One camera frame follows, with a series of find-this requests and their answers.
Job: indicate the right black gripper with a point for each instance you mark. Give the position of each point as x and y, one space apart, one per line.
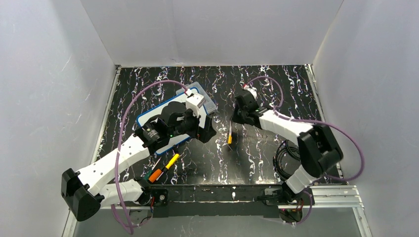
238 116

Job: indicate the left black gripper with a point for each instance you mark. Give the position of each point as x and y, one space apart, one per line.
204 127

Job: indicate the blue-framed whiteboard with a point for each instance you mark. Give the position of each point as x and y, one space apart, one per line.
161 128

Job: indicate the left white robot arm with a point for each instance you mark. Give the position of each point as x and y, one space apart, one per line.
87 189

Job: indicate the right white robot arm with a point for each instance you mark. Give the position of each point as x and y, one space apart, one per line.
318 148

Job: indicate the clear plastic organizer box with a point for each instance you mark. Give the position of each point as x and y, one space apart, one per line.
208 105

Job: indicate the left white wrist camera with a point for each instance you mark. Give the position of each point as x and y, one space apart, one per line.
195 102

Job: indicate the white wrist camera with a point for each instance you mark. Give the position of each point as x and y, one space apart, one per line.
251 90
195 102

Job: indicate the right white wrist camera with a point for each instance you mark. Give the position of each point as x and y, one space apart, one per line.
251 90

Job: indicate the yellow-handled screwdriver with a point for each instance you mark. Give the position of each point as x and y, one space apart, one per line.
171 161

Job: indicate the orange-handled screwdriver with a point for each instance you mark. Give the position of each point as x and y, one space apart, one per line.
153 176

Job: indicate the green-handled screwdriver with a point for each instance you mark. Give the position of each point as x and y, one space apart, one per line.
147 175

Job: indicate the aluminium frame rail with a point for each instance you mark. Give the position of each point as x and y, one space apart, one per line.
162 201

